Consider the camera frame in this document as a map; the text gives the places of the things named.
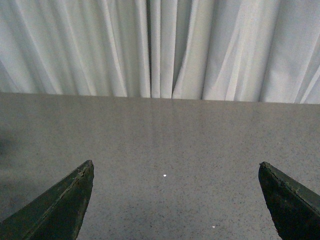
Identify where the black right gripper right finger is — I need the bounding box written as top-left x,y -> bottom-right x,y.
258,161 -> 320,240

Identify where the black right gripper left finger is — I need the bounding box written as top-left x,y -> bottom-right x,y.
0,160 -> 94,240

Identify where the white pleated curtain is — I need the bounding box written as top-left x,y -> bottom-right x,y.
0,0 -> 320,104

